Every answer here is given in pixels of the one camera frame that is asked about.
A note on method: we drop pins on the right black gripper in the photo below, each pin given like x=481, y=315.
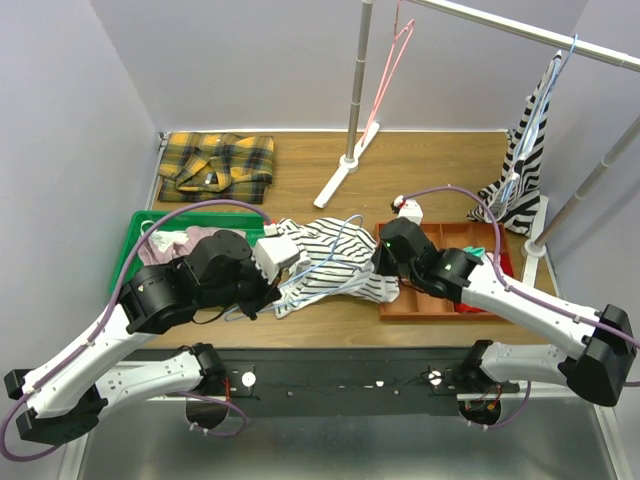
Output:
x=380, y=265

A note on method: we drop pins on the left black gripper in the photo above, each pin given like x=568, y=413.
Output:
x=261, y=293

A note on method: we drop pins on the white black striped tank top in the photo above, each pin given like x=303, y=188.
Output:
x=330, y=265

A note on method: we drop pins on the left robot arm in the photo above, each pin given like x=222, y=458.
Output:
x=68, y=396

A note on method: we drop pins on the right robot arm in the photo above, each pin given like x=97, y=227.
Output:
x=589, y=351

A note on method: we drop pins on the wide striped hung tank top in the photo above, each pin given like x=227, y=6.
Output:
x=524, y=201

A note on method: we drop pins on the blue hanger holding top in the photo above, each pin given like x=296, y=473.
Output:
x=526, y=144

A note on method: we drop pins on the green plastic tray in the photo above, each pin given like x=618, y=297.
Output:
x=247, y=225

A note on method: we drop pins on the mint green sock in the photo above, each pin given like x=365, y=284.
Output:
x=474, y=252

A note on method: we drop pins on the red cloth left compartment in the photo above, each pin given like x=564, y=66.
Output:
x=463, y=308

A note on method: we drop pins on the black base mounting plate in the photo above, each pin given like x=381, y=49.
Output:
x=305, y=382

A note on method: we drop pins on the brown wooden compartment box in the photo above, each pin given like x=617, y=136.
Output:
x=413, y=307

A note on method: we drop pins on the mauve pink garment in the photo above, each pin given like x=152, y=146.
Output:
x=195, y=234

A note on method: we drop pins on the yellow plaid shirt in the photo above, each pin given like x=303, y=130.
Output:
x=197, y=166

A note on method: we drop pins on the metal clothes rack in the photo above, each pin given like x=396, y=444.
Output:
x=534, y=247

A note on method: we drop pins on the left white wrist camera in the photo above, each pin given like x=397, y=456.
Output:
x=275, y=252

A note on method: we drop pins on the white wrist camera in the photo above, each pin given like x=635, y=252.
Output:
x=408, y=209
x=275, y=252

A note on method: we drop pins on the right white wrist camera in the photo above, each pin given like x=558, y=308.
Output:
x=408, y=209

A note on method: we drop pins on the pink wire hanger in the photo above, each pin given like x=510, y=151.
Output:
x=401, y=38

